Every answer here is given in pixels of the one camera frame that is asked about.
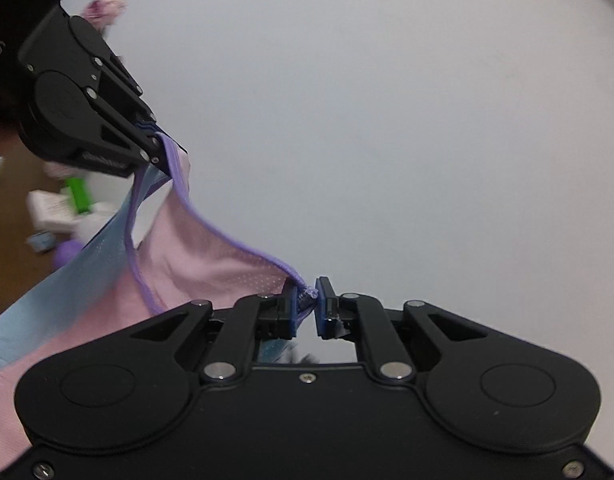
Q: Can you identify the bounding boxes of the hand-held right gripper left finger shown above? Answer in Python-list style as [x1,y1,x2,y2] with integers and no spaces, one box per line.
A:
[129,279,300,386]

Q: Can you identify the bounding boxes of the purple tissue pack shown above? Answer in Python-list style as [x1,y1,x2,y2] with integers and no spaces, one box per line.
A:
[54,239,86,269]

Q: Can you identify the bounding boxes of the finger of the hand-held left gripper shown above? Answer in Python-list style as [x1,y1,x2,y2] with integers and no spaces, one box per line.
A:
[86,89,168,170]
[69,16,189,159]

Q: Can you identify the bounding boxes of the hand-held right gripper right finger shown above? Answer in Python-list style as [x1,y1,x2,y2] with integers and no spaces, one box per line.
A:
[314,276,490,386]

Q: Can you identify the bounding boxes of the green box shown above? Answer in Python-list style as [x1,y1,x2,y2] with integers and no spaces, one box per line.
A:
[64,177,93,214]

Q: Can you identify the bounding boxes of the pastel mesh tank top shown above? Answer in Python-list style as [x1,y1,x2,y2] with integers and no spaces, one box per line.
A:
[0,132,319,471]

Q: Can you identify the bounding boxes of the dried rose flowers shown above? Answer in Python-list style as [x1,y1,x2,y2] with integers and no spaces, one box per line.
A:
[83,0,128,27]

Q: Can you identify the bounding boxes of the white flat box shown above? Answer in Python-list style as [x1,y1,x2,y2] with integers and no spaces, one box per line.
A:
[26,189,78,234]

